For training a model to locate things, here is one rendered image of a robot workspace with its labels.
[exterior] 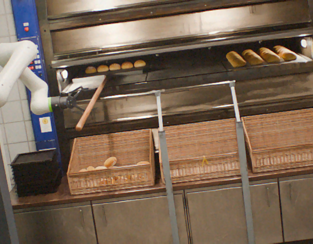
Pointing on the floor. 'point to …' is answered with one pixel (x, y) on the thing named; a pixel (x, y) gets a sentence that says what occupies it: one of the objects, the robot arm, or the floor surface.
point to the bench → (195, 218)
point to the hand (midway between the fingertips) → (93, 99)
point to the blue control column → (28, 6)
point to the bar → (168, 156)
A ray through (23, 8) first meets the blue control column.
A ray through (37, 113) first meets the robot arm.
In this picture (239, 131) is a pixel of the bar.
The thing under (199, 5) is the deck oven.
